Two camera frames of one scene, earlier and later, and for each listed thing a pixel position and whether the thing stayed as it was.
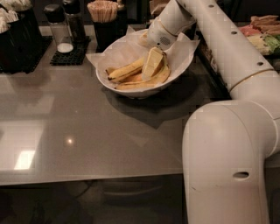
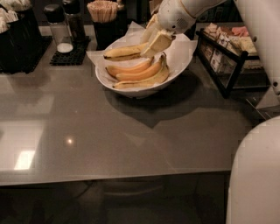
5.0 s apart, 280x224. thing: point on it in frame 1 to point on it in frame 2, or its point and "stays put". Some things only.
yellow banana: x=127 y=69 to x=126 y=52
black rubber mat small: x=74 y=58 stays put
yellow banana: x=160 y=76 stays put
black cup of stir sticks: x=104 y=16 stays put
